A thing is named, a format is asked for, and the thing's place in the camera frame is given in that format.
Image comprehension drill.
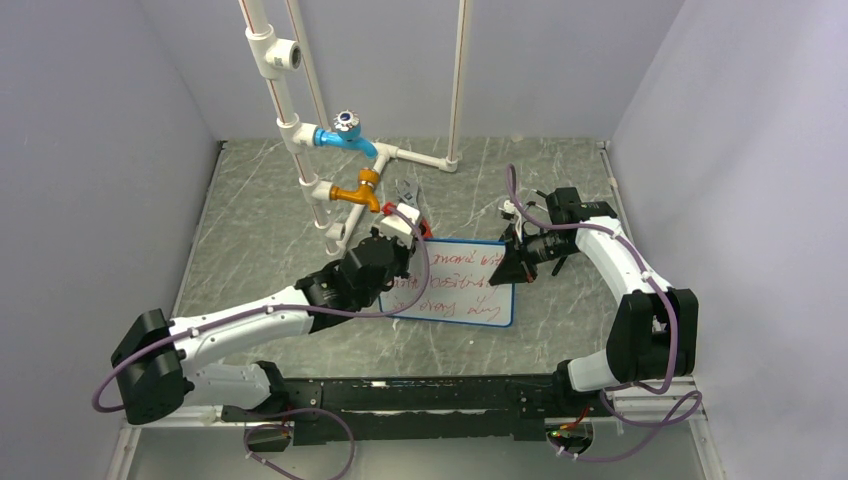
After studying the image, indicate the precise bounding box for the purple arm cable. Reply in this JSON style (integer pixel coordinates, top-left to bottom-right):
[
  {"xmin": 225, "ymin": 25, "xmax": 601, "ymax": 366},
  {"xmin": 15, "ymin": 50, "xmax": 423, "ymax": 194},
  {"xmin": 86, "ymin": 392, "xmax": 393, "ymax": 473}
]
[
  {"xmin": 505, "ymin": 163, "xmax": 704, "ymax": 464},
  {"xmin": 91, "ymin": 208, "xmax": 433, "ymax": 415}
]

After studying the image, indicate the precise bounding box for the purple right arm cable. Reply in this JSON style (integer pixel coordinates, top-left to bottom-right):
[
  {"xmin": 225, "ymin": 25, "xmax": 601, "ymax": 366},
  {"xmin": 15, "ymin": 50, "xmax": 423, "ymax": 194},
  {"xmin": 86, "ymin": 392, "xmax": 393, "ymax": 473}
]
[{"xmin": 505, "ymin": 163, "xmax": 704, "ymax": 464}]

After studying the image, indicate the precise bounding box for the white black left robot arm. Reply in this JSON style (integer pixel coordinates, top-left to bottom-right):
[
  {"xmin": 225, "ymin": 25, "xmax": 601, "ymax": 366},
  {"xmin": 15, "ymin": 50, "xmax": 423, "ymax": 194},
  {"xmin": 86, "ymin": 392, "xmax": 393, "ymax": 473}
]
[{"xmin": 111, "ymin": 235, "xmax": 422, "ymax": 425}]

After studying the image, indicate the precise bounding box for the blue framed whiteboard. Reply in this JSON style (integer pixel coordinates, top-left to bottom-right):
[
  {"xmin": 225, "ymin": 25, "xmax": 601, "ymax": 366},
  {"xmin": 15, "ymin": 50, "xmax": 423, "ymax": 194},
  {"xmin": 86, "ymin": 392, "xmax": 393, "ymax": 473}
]
[{"xmin": 378, "ymin": 239, "xmax": 515, "ymax": 328}]

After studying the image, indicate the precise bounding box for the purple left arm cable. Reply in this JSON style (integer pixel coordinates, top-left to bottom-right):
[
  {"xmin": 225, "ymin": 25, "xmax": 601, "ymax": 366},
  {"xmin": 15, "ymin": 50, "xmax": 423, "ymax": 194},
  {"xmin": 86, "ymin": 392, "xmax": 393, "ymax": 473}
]
[{"xmin": 91, "ymin": 208, "xmax": 433, "ymax": 415}]

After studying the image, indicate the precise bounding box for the red handled adjustable wrench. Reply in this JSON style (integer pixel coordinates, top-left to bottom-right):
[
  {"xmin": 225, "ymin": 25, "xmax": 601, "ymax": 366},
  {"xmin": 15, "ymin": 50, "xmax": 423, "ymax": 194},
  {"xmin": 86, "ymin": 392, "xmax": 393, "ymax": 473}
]
[{"xmin": 395, "ymin": 179, "xmax": 433, "ymax": 239}]

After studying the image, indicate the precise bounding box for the white PVC pipe frame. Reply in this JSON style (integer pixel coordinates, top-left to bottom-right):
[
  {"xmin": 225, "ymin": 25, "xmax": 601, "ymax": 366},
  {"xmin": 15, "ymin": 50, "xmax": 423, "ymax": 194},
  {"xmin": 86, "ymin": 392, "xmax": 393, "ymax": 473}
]
[{"xmin": 238, "ymin": 1, "xmax": 472, "ymax": 257}]

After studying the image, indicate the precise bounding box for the orange faucet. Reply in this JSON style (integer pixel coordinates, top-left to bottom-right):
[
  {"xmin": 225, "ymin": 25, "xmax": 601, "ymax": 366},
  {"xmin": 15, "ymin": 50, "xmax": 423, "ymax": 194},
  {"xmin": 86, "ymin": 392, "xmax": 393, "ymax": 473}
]
[{"xmin": 329, "ymin": 168, "xmax": 381, "ymax": 213}]

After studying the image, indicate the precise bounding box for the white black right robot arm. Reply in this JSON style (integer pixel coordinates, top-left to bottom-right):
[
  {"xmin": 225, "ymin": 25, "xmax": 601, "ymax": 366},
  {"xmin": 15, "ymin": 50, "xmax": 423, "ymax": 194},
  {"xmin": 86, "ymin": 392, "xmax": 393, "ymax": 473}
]
[{"xmin": 489, "ymin": 187, "xmax": 699, "ymax": 415}]

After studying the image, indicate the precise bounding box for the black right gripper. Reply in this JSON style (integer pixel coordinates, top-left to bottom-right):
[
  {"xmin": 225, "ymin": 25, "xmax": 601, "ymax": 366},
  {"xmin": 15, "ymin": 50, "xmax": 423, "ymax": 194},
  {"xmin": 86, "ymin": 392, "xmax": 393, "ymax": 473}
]
[{"xmin": 489, "ymin": 226, "xmax": 580, "ymax": 287}]

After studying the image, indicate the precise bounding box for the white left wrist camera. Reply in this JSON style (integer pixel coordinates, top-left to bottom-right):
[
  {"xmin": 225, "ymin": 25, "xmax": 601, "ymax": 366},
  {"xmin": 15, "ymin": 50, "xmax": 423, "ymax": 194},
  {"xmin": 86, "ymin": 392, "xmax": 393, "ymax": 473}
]
[{"xmin": 377, "ymin": 202, "xmax": 423, "ymax": 250}]

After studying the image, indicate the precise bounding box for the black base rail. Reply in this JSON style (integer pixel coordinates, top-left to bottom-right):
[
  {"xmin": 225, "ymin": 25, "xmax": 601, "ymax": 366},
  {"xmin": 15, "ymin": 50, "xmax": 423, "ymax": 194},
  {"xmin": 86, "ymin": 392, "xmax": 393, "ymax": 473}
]
[{"xmin": 221, "ymin": 374, "xmax": 610, "ymax": 446}]

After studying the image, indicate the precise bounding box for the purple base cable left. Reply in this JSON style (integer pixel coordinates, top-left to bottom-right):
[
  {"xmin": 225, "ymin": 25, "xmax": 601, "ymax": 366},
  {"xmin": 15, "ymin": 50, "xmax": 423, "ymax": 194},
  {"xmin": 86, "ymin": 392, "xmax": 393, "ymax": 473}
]
[{"xmin": 242, "ymin": 405, "xmax": 356, "ymax": 480}]

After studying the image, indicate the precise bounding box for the blue faucet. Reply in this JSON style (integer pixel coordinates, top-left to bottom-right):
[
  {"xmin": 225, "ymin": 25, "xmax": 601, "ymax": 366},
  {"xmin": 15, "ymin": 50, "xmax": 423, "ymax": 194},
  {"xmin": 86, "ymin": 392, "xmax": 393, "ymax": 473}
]
[{"xmin": 313, "ymin": 110, "xmax": 378, "ymax": 159}]

